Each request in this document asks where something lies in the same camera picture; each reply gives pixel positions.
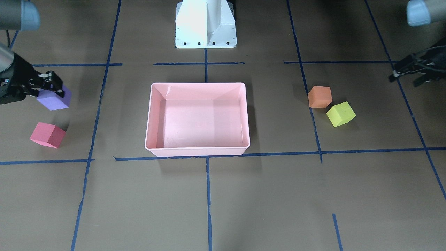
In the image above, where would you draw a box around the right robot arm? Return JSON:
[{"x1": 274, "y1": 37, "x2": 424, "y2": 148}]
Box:
[{"x1": 0, "y1": 0, "x2": 71, "y2": 110}]

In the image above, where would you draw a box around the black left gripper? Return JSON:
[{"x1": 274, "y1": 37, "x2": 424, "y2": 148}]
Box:
[{"x1": 389, "y1": 47, "x2": 446, "y2": 82}]

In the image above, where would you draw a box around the yellow foam block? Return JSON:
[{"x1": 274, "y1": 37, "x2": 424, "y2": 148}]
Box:
[{"x1": 326, "y1": 101, "x2": 356, "y2": 127}]

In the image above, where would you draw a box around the red foam block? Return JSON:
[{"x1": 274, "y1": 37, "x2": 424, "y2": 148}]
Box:
[{"x1": 29, "y1": 122, "x2": 66, "y2": 149}]

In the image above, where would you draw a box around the purple foam block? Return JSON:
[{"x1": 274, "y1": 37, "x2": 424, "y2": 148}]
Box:
[{"x1": 36, "y1": 86, "x2": 72, "y2": 110}]

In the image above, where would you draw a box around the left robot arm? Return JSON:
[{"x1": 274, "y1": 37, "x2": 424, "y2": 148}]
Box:
[{"x1": 388, "y1": 0, "x2": 446, "y2": 87}]

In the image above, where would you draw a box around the orange foam block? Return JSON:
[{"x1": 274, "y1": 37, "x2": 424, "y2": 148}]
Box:
[{"x1": 308, "y1": 86, "x2": 333, "y2": 108}]

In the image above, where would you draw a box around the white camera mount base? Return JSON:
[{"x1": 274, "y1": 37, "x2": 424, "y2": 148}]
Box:
[{"x1": 174, "y1": 0, "x2": 237, "y2": 49}]

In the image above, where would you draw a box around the pink plastic bin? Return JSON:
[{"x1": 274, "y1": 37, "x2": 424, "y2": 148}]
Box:
[{"x1": 145, "y1": 82, "x2": 251, "y2": 157}]

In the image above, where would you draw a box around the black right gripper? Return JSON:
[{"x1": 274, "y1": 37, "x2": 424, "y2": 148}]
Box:
[{"x1": 14, "y1": 70, "x2": 65, "y2": 100}]

